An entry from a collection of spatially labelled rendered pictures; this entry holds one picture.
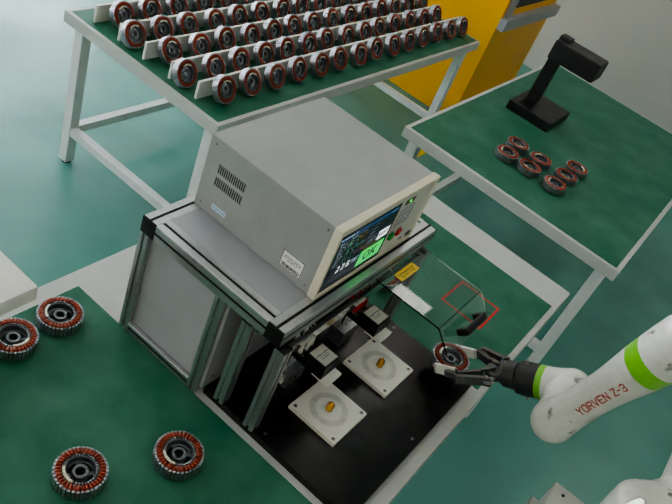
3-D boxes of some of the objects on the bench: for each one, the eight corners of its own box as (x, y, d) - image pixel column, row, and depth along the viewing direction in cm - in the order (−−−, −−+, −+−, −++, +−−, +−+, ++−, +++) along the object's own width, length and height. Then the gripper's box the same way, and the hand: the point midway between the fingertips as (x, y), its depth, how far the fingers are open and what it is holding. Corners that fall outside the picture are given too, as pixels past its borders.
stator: (181, 430, 173) (184, 421, 170) (211, 465, 168) (215, 456, 166) (141, 453, 165) (144, 443, 163) (171, 490, 160) (174, 481, 158)
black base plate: (468, 388, 216) (472, 384, 215) (345, 524, 169) (349, 519, 168) (347, 292, 231) (349, 286, 229) (202, 392, 183) (204, 386, 182)
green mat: (551, 306, 263) (551, 306, 262) (477, 390, 217) (477, 389, 217) (350, 161, 291) (351, 160, 291) (248, 208, 246) (248, 207, 246)
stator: (92, 447, 162) (94, 437, 160) (115, 488, 157) (118, 478, 154) (41, 467, 155) (43, 456, 152) (64, 510, 149) (66, 501, 147)
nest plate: (412, 372, 210) (413, 369, 210) (384, 398, 199) (386, 395, 198) (371, 339, 215) (373, 336, 214) (342, 363, 204) (343, 360, 203)
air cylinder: (352, 335, 213) (359, 322, 210) (338, 347, 208) (344, 334, 205) (339, 324, 215) (346, 311, 212) (324, 336, 209) (330, 322, 206)
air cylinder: (301, 375, 195) (308, 361, 192) (284, 389, 190) (290, 375, 187) (287, 363, 197) (293, 349, 194) (269, 376, 191) (275, 362, 188)
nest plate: (365, 416, 192) (367, 413, 192) (332, 447, 181) (334, 444, 180) (322, 379, 197) (324, 376, 196) (287, 407, 186) (289, 404, 185)
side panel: (202, 387, 184) (233, 297, 165) (193, 393, 182) (224, 302, 163) (127, 318, 193) (149, 225, 174) (118, 323, 191) (139, 229, 171)
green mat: (347, 536, 167) (347, 536, 167) (138, 772, 121) (138, 771, 121) (78, 286, 195) (78, 285, 195) (-172, 401, 150) (-172, 400, 150)
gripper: (500, 410, 192) (425, 388, 205) (534, 368, 209) (463, 351, 222) (500, 385, 189) (424, 365, 202) (535, 345, 207) (462, 329, 219)
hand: (450, 359), depth 211 cm, fingers closed on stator, 11 cm apart
